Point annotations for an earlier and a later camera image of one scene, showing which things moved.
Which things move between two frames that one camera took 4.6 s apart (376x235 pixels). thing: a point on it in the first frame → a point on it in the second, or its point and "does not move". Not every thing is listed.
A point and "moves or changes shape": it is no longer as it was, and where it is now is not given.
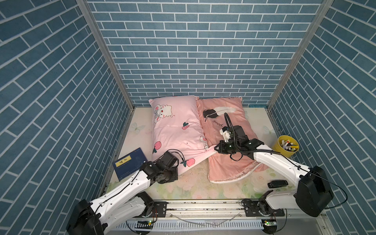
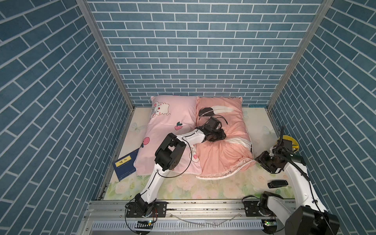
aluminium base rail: (218, 217) does not move
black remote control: (279, 183) does not move
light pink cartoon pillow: (177, 128) moves or changes shape
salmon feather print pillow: (220, 113) moves or changes shape
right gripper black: (221, 149) → (261, 157)
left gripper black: (175, 177) → (220, 135)
